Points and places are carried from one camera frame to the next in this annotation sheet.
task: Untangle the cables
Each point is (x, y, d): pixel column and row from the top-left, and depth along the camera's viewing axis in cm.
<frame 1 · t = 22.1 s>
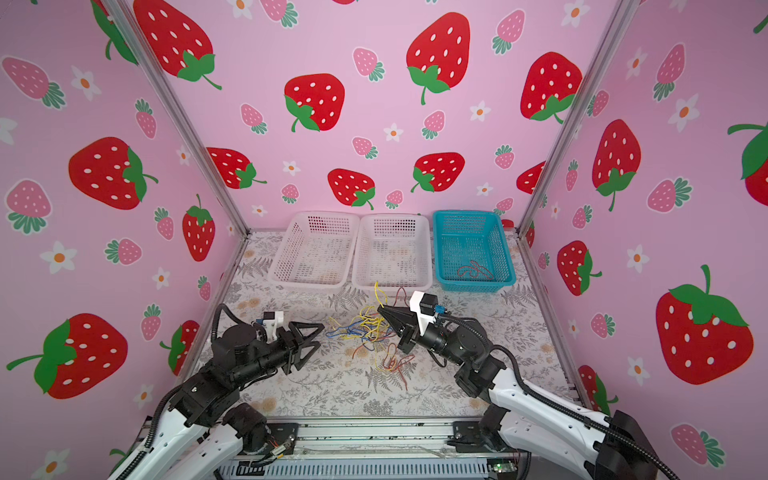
left hand: (322, 334, 68), fingers open
right hand: (378, 309, 62), fingers closed
teal plastic basket: (472, 252, 117), on the table
white plastic basket middle: (392, 251, 117), on the table
white plastic basket left: (317, 252, 116), on the table

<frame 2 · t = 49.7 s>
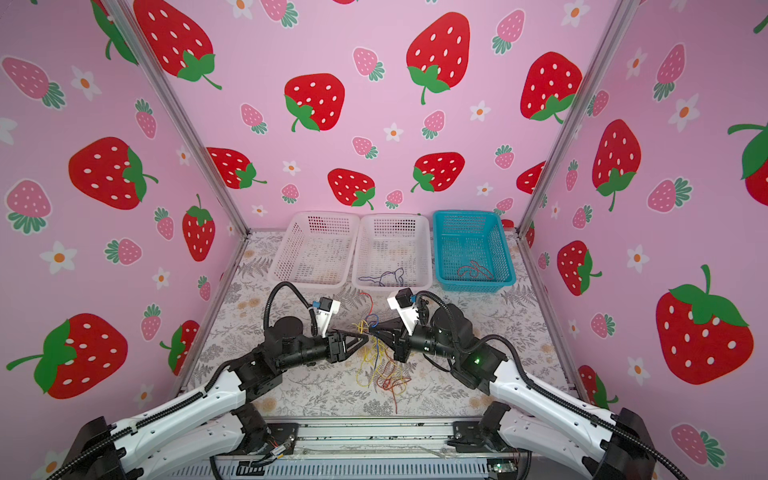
left hand: (363, 339, 70), fingers open
right hand: (368, 331, 65), fingers closed
the named things where they were.

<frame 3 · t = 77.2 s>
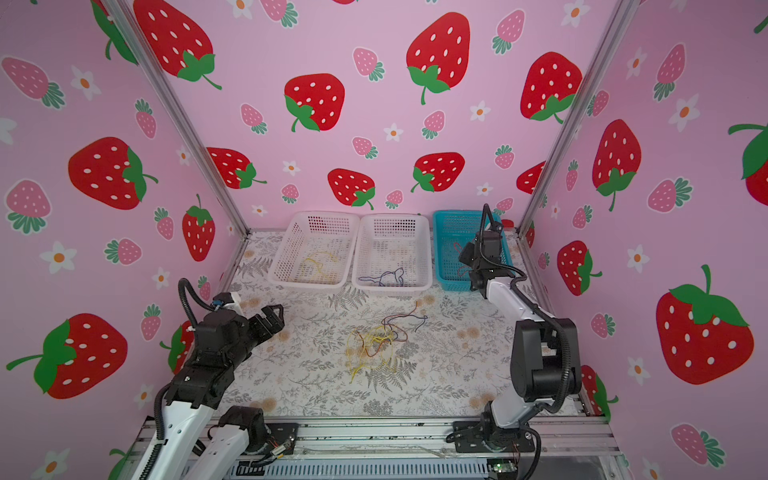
left hand: (269, 312, 76), fingers open
right hand: (471, 244, 92), fingers closed
the named things where they were.

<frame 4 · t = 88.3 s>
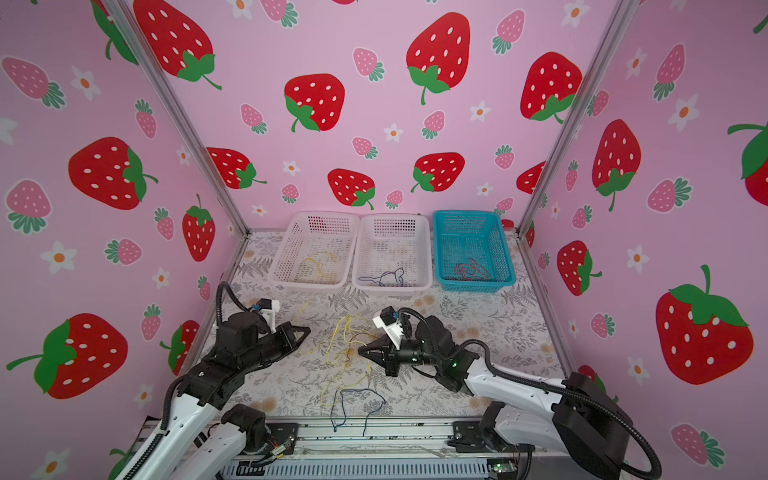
left hand: (310, 328, 74), fingers closed
right hand: (357, 354, 69), fingers closed
the named things where they were.

